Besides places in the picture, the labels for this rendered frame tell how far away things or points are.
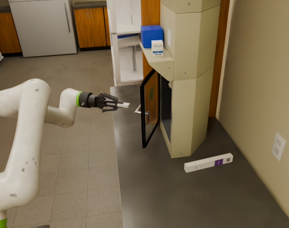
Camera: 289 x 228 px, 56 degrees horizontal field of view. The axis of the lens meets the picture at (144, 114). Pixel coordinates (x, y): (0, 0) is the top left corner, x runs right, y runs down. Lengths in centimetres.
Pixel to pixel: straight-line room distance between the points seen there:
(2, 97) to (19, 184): 44
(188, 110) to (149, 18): 54
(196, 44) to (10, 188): 92
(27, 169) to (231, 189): 92
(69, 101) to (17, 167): 70
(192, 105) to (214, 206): 48
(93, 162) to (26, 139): 198
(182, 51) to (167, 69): 10
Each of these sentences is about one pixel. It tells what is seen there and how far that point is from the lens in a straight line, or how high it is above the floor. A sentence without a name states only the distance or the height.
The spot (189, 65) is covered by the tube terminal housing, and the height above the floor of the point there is 148.
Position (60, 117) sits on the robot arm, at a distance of 157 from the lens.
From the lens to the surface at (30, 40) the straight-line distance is 641.
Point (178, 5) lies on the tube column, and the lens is 119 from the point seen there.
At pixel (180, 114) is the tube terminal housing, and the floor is 122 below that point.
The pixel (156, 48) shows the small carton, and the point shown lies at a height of 155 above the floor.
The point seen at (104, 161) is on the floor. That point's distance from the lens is 300.
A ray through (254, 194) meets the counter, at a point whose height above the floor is 94.
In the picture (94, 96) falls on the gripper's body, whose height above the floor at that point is 123.
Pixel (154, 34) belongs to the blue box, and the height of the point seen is 158.
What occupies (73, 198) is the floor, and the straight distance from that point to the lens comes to 270.
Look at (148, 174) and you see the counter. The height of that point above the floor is 94.
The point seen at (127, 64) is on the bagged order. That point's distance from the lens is 270.
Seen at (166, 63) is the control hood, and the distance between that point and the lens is 124.
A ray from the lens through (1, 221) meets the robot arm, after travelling 114.
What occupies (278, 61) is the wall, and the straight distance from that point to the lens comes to 132.
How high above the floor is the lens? 194
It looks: 31 degrees down
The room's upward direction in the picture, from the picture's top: 2 degrees counter-clockwise
